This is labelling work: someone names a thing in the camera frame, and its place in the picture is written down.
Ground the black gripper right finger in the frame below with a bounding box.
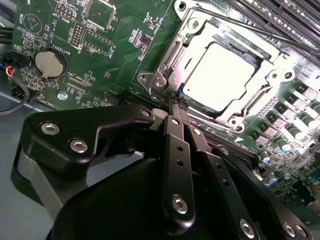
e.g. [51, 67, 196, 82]
[180, 94, 314, 240]

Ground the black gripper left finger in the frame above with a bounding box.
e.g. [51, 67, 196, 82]
[11, 91, 196, 230]

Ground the metal socket cover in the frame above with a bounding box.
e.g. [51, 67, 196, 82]
[159, 17, 296, 121]

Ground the silver CPU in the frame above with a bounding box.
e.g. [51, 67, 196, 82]
[181, 40, 264, 101]

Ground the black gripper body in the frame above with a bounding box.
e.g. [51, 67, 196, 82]
[49, 157, 226, 240]

